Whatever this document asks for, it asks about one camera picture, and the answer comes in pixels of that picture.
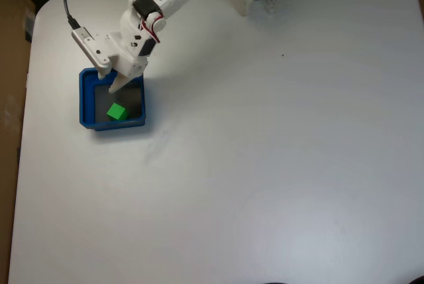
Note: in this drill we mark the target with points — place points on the large brown cardboard panel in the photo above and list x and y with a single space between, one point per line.
11 98

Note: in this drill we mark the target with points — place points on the blue open box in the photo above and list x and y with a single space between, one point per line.
86 108

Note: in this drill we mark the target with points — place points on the silver camera box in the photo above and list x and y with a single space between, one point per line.
91 49

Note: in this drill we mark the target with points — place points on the green cube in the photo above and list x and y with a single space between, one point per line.
116 111

